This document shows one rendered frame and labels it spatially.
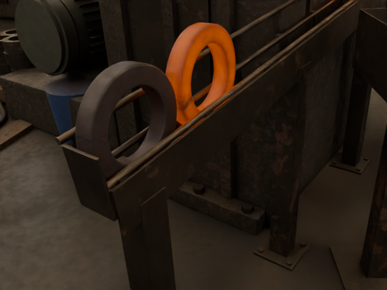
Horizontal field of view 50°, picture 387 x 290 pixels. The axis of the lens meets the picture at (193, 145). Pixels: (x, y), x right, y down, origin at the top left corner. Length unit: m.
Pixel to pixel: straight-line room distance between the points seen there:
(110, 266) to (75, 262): 0.12
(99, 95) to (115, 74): 0.04
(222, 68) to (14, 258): 0.97
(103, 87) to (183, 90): 0.16
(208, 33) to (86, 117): 0.27
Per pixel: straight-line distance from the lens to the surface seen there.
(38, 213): 1.65
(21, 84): 2.27
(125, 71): 0.57
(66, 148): 0.59
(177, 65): 0.66
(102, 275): 1.32
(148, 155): 0.62
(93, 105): 0.55
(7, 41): 2.48
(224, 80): 0.79
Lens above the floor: 0.92
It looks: 28 degrees down
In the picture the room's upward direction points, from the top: 3 degrees counter-clockwise
